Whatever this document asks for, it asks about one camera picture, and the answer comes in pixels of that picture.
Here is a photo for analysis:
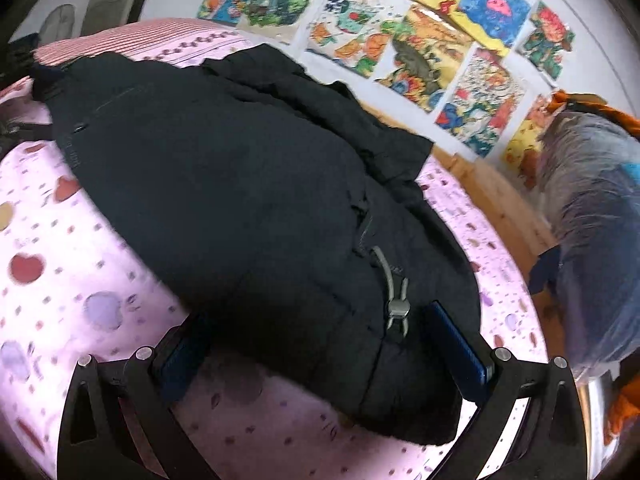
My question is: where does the black padded jacket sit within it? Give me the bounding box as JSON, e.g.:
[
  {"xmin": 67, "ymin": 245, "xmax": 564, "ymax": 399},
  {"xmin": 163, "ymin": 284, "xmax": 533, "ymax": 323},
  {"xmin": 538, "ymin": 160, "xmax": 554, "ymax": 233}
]
[{"xmin": 30, "ymin": 44, "xmax": 483, "ymax": 447}]

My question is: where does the red checked pillow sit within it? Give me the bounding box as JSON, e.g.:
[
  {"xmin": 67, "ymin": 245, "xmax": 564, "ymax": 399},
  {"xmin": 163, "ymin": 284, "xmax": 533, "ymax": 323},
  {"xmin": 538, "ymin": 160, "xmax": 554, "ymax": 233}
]
[{"xmin": 32, "ymin": 17, "xmax": 237, "ymax": 68}]

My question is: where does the red tower city drawing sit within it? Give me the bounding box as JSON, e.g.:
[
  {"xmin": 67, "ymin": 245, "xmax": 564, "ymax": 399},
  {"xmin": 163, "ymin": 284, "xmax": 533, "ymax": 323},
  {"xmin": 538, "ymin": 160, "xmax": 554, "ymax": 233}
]
[{"xmin": 434, "ymin": 49, "xmax": 527, "ymax": 162}]

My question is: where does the grey wall door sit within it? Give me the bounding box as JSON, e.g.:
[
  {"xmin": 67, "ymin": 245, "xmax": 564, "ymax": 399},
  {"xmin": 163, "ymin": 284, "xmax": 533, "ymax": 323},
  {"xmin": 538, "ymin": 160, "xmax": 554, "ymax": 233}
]
[{"xmin": 82, "ymin": 0, "xmax": 154, "ymax": 32}]

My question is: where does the orange fruit cup drawing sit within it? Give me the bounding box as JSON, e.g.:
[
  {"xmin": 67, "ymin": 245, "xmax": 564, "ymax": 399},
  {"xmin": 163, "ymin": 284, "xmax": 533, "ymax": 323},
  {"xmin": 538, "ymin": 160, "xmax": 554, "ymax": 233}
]
[{"xmin": 304, "ymin": 0, "xmax": 409, "ymax": 79}]

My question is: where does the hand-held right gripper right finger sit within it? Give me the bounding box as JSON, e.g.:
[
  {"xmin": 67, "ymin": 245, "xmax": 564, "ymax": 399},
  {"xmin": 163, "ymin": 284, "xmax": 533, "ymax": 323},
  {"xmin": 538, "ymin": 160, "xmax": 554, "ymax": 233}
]
[{"xmin": 422, "ymin": 300, "xmax": 588, "ymax": 480}]

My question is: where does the pink apple print bedsheet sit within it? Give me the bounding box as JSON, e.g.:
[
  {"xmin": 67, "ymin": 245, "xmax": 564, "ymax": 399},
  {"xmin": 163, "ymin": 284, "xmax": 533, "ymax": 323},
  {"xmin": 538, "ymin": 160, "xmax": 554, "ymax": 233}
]
[{"xmin": 0, "ymin": 17, "xmax": 557, "ymax": 480}]

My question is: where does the clear plastic bag of bedding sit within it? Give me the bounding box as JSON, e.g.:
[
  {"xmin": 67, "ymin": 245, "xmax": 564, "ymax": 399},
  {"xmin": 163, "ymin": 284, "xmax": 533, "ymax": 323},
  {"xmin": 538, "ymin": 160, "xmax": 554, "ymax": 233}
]
[{"xmin": 530, "ymin": 107, "xmax": 640, "ymax": 382}]

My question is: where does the yellow chick drawing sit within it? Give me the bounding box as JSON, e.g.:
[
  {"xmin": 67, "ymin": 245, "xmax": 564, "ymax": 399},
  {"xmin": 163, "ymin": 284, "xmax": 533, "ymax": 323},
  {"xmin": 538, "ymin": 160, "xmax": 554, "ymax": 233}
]
[{"xmin": 501, "ymin": 94, "xmax": 557, "ymax": 182}]

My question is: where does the blond character drawing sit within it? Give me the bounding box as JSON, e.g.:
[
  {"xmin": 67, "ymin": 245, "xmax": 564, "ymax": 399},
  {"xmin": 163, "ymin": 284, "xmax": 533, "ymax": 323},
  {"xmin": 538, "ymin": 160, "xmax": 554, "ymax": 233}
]
[{"xmin": 237, "ymin": 0, "xmax": 327, "ymax": 44}]

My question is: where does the pink jellyfish drawing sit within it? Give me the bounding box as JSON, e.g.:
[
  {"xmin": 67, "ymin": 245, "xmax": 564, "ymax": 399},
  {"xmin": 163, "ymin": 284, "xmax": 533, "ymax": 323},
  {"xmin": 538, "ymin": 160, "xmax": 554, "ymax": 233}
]
[{"xmin": 449, "ymin": 0, "xmax": 532, "ymax": 57}]

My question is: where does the wooden bed frame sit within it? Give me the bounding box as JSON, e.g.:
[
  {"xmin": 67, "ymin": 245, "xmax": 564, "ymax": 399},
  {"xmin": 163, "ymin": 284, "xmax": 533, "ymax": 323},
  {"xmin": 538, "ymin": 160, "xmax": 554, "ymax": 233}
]
[{"xmin": 360, "ymin": 102, "xmax": 560, "ymax": 282}]

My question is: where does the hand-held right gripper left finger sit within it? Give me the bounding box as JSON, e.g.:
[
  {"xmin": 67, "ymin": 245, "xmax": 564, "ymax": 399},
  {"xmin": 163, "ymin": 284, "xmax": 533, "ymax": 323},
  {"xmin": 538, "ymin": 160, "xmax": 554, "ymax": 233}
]
[{"xmin": 57, "ymin": 310, "xmax": 221, "ymax": 480}]

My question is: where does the orange cloth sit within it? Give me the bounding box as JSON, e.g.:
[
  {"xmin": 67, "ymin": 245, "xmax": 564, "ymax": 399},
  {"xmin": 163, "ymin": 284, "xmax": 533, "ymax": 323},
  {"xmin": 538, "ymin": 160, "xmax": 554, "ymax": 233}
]
[{"xmin": 547, "ymin": 90, "xmax": 640, "ymax": 139}]

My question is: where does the terraced landscape drawing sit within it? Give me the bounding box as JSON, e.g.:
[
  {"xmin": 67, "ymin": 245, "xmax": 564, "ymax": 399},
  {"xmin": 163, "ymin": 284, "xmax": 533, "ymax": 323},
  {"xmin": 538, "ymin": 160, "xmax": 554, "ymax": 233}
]
[{"xmin": 376, "ymin": 4, "xmax": 474, "ymax": 112}]

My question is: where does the standing fan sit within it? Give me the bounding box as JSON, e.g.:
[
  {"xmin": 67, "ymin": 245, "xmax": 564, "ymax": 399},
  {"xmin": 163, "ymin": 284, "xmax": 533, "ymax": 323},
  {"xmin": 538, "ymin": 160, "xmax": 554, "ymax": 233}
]
[{"xmin": 40, "ymin": 4, "xmax": 77, "ymax": 37}]

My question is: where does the red-haired character drawing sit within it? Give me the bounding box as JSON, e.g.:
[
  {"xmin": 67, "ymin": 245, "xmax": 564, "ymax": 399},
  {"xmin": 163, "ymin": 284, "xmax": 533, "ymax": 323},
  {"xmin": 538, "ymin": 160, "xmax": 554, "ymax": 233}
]
[{"xmin": 516, "ymin": 0, "xmax": 577, "ymax": 87}]

